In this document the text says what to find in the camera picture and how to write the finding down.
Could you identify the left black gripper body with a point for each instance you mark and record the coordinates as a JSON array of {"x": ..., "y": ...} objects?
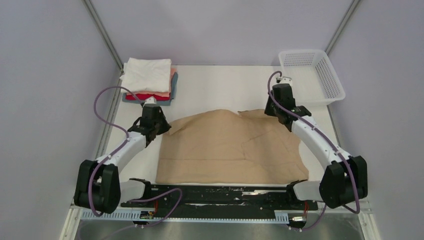
[{"x": 161, "y": 125}]

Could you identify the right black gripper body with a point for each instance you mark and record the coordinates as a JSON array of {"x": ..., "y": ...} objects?
[{"x": 271, "y": 108}]

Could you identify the beige t shirt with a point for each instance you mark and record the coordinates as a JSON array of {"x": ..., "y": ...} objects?
[{"x": 225, "y": 147}]

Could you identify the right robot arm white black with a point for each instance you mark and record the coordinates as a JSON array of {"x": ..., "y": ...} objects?
[{"x": 345, "y": 178}]

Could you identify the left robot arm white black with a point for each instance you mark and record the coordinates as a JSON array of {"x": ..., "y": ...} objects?
[{"x": 98, "y": 185}]

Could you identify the pink folded t shirt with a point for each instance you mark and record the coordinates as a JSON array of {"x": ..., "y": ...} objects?
[{"x": 161, "y": 94}]

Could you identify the red folded t shirt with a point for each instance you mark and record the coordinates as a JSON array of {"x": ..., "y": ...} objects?
[{"x": 143, "y": 97}]

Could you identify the white plastic basket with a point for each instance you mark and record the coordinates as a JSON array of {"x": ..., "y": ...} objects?
[{"x": 312, "y": 76}]

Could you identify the white folded t shirt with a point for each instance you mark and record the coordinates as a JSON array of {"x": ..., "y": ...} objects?
[{"x": 147, "y": 75}]

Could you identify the blue grey folded t shirt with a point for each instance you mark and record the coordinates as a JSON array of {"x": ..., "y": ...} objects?
[{"x": 160, "y": 102}]

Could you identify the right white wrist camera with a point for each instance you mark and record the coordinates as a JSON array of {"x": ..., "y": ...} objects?
[{"x": 284, "y": 80}]

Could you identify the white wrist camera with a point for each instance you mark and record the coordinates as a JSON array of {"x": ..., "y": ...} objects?
[
  {"x": 284, "y": 80},
  {"x": 150, "y": 102}
]

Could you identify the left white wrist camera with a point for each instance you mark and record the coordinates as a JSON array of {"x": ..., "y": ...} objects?
[{"x": 150, "y": 102}]

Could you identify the left side aluminium rail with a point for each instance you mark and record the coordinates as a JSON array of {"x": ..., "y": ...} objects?
[{"x": 105, "y": 107}]

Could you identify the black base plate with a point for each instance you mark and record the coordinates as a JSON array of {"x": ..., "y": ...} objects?
[{"x": 219, "y": 201}]

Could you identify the white slotted cable duct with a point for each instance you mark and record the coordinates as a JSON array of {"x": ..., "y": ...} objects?
[{"x": 136, "y": 216}]

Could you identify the right corner aluminium post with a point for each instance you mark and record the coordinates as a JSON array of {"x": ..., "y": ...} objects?
[{"x": 354, "y": 4}]

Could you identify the corner aluminium post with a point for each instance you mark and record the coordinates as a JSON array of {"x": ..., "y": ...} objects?
[
  {"x": 354, "y": 4},
  {"x": 103, "y": 33}
]

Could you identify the left corner aluminium post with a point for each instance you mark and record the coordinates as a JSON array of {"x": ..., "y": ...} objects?
[{"x": 103, "y": 33}]

